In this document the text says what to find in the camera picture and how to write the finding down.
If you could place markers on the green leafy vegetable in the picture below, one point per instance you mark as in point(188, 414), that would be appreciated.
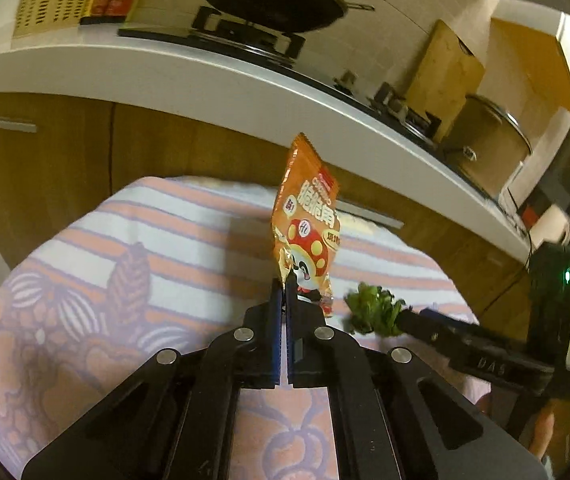
point(372, 310)

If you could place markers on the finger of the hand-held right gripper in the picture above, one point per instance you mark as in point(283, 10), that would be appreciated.
point(485, 355)

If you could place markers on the steel pot with lid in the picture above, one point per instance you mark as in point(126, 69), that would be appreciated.
point(490, 150)

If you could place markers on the wooden cutting board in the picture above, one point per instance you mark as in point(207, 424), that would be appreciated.
point(445, 75)

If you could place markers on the orange snack packet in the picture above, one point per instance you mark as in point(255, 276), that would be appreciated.
point(307, 220)

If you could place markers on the white kettle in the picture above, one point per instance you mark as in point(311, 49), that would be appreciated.
point(550, 225)

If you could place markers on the white kitchen countertop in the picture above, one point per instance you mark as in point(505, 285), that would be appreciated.
point(165, 70)

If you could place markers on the black gas stove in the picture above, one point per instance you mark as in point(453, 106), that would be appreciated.
point(245, 40)

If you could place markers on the wooden base cabinet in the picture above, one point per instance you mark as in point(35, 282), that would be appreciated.
point(165, 145)

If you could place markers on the yellow plastic basket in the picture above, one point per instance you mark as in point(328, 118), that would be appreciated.
point(52, 2)

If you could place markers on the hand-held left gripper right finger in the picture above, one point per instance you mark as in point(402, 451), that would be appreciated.
point(291, 332)

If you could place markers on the person's right hand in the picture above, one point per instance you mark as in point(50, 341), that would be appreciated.
point(547, 432)

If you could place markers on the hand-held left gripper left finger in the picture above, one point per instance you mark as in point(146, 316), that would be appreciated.
point(277, 332)

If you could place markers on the white wall cabinet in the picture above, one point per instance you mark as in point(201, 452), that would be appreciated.
point(540, 65)

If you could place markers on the floral striped cloth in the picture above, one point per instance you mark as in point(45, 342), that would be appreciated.
point(115, 310)

